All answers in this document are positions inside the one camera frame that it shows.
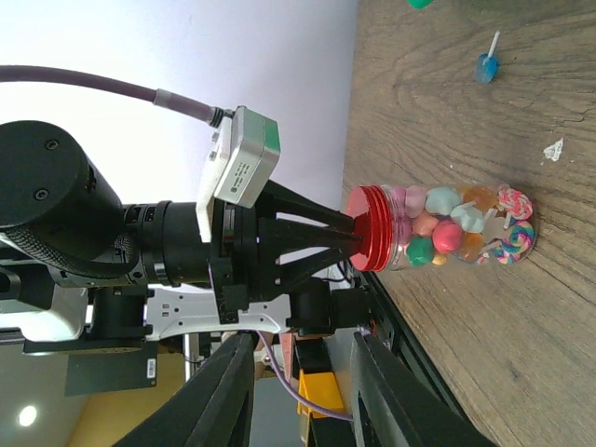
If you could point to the clear plastic jar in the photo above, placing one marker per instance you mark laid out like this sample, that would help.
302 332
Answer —
474 224

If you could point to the blue lollipop on table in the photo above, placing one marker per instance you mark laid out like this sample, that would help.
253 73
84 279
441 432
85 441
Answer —
486 66

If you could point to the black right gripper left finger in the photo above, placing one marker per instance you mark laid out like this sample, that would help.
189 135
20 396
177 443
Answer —
214 408

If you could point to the green bin with star candies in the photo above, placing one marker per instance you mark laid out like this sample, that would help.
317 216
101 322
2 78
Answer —
420 4

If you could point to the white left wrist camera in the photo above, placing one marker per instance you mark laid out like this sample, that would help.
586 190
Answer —
244 154

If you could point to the red round lid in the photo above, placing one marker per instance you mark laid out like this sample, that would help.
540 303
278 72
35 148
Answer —
369 208

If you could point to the black front mounting rail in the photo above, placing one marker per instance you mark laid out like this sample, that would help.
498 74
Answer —
397 335

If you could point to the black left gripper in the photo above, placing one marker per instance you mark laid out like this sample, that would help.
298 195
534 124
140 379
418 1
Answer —
252 259

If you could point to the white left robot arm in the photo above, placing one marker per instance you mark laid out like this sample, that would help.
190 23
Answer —
103 283

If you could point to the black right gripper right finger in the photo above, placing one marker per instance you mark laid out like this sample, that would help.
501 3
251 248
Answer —
392 408

